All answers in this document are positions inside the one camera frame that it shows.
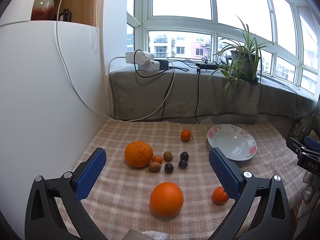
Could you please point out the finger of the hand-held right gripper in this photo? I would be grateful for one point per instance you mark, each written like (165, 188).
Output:
(312, 143)
(293, 145)

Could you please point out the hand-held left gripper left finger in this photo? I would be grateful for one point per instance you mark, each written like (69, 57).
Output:
(91, 172)

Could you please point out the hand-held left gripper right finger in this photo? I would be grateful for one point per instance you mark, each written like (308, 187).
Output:
(225, 172)

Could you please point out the white floral bowl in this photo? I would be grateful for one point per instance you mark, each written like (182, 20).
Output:
(232, 142)

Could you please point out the dark purple plum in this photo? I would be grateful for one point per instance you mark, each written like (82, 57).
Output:
(169, 168)
(184, 155)
(182, 164)

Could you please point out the speckled large orange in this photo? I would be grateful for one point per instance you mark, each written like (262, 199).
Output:
(138, 154)

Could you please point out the brown longan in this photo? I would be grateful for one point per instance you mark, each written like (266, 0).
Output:
(168, 156)
(154, 167)

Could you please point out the smooth large orange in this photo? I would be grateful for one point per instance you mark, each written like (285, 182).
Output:
(166, 200)

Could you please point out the small tangerine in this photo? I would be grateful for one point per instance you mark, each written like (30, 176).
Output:
(157, 159)

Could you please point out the person's right hand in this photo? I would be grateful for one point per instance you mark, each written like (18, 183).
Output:
(307, 187)

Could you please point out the green patterned bag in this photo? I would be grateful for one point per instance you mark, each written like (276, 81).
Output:
(301, 128)

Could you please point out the medium tangerine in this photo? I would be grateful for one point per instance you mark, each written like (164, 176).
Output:
(218, 196)

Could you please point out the pink checkered blanket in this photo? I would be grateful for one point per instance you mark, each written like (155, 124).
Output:
(120, 195)

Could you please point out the tangerine with stem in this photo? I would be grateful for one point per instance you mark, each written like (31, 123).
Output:
(185, 135)

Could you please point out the grey plant pot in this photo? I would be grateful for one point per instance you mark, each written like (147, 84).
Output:
(247, 66)

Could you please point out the grey windowsill cloth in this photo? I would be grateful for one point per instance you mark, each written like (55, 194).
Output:
(140, 95)

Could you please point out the white cabinet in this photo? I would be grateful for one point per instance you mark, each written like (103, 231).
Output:
(32, 85)

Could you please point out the flat black device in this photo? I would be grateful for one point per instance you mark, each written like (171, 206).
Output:
(208, 66)

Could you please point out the green spider plant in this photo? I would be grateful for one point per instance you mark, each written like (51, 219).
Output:
(243, 47)

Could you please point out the white power strip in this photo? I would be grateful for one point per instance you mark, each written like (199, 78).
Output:
(131, 57)

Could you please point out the black power adapter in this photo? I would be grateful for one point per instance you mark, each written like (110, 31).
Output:
(162, 63)

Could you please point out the white framed window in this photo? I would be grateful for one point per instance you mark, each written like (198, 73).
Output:
(180, 22)

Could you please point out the dark bottle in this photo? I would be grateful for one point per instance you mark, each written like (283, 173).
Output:
(66, 15)

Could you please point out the red and white vase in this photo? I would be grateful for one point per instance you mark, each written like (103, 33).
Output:
(43, 6)

